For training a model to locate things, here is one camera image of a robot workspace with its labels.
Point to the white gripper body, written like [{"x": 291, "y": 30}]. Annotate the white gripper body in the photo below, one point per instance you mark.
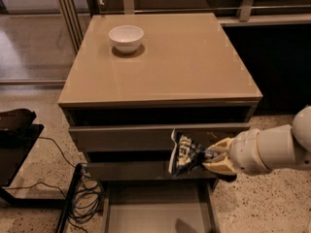
[{"x": 243, "y": 152}]

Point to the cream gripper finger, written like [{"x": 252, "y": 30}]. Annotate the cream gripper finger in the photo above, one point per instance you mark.
[
  {"x": 222, "y": 165},
  {"x": 221, "y": 146}
]

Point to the blue chip bag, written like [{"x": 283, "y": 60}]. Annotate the blue chip bag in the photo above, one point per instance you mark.
[{"x": 187, "y": 154}]

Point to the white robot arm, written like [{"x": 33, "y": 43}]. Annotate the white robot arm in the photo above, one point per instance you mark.
[{"x": 259, "y": 152}]

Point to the grey open bottom drawer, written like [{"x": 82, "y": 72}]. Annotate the grey open bottom drawer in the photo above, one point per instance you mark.
[{"x": 160, "y": 207}]

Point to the beige drawer cabinet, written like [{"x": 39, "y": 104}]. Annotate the beige drawer cabinet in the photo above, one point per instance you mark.
[{"x": 186, "y": 71}]

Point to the grey middle drawer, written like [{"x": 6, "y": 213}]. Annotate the grey middle drawer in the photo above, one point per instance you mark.
[{"x": 141, "y": 171}]

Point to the grey top drawer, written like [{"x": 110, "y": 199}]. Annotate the grey top drawer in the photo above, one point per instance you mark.
[{"x": 147, "y": 137}]

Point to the black bag on table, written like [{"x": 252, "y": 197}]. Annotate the black bag on table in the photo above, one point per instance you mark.
[{"x": 14, "y": 123}]

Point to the white ceramic bowl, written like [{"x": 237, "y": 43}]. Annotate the white ceramic bowl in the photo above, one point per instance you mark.
[{"x": 126, "y": 38}]

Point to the black side table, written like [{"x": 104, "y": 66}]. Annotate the black side table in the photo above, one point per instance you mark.
[{"x": 13, "y": 152}]

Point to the metal railing frame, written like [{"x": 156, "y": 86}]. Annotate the metal railing frame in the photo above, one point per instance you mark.
[{"x": 230, "y": 12}]

